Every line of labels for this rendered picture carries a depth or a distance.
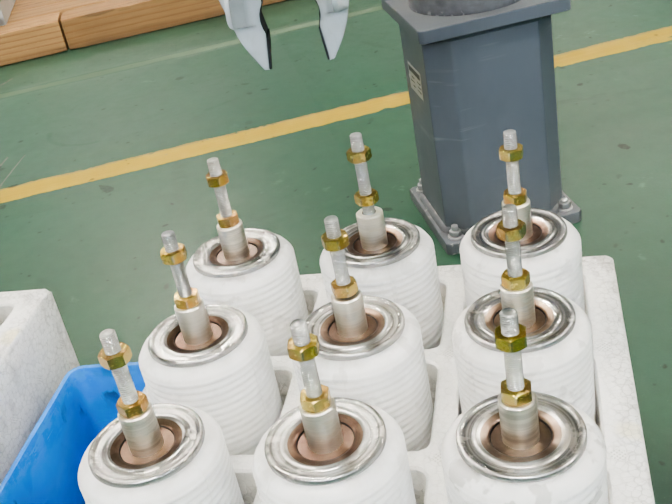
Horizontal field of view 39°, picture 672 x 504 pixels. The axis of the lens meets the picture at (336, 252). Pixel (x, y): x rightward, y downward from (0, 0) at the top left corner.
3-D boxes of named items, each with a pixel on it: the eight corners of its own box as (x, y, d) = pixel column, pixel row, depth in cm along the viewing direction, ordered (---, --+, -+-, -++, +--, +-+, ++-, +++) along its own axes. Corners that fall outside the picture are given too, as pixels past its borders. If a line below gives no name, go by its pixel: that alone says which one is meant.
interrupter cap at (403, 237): (433, 255, 75) (432, 247, 75) (342, 281, 74) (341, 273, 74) (404, 215, 82) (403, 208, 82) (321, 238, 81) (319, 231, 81)
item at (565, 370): (498, 454, 80) (477, 275, 71) (613, 479, 76) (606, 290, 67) (457, 538, 73) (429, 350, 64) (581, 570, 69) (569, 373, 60)
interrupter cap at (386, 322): (399, 362, 64) (397, 354, 64) (292, 366, 66) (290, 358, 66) (410, 299, 71) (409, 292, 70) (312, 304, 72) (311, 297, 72)
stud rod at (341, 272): (357, 306, 68) (339, 214, 64) (354, 314, 67) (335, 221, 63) (344, 306, 68) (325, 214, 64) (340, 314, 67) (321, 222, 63)
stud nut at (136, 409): (114, 412, 59) (110, 401, 59) (135, 396, 60) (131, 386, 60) (133, 422, 58) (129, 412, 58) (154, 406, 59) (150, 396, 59)
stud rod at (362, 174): (376, 215, 77) (361, 130, 74) (376, 221, 76) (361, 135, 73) (364, 217, 77) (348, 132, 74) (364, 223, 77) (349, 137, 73)
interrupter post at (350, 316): (367, 341, 67) (359, 302, 65) (334, 342, 68) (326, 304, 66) (372, 321, 69) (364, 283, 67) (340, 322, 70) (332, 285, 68)
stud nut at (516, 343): (519, 329, 53) (517, 317, 53) (535, 345, 52) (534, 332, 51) (488, 341, 53) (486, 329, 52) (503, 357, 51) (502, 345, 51)
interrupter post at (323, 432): (308, 433, 59) (298, 393, 58) (346, 429, 59) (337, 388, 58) (306, 460, 57) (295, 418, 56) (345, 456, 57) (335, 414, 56)
